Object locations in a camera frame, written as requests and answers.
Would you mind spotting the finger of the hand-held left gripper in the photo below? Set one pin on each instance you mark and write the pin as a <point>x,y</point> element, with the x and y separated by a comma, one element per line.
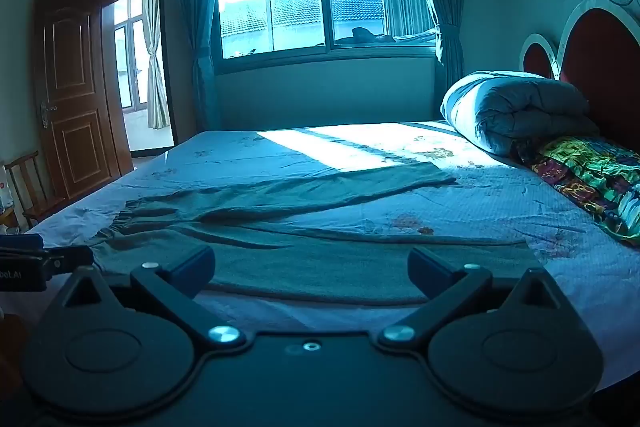
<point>70,258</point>

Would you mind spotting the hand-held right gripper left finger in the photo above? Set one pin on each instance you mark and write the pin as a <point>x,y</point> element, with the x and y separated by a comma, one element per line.
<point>192,268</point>

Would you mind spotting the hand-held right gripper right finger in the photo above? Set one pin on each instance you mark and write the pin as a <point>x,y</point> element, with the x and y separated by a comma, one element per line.
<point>427,269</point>

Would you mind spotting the grey fleece blanket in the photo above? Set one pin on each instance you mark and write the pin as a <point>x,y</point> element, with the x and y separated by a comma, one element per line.
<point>325,267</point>

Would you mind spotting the wooden chair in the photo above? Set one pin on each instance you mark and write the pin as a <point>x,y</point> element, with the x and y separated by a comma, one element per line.
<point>32,194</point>

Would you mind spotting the bed with floral sheet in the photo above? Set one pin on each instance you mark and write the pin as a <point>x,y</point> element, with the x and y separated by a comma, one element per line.
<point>500,207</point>

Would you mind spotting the brown wooden door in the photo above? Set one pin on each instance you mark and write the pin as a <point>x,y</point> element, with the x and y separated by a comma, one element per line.
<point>70,97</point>

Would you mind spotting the colourful patterned pillow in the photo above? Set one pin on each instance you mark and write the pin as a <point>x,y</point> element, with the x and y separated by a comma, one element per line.
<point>590,177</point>

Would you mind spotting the rolled grey quilt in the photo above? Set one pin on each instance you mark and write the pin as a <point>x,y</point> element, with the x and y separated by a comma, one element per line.
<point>520,107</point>

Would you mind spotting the pale doorway curtain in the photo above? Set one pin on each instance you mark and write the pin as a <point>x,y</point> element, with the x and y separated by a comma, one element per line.
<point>155,67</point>

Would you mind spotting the dark object on windowsill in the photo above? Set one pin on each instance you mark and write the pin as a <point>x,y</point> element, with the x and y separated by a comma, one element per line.
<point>362,33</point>

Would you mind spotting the red heart-shaped headboard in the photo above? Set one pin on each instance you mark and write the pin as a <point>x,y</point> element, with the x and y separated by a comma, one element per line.
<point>607,67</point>

